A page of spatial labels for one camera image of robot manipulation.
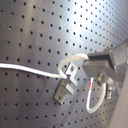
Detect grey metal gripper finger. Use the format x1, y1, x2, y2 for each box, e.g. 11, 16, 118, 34
88, 42, 128, 70

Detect grey metal bracket with bolt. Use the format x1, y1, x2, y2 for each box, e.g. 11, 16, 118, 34
81, 59, 120, 100

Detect grey metal cable clip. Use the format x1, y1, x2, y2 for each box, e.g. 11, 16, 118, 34
54, 62, 78, 104

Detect small white cable loop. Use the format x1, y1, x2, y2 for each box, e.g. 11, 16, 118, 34
85, 77, 107, 114

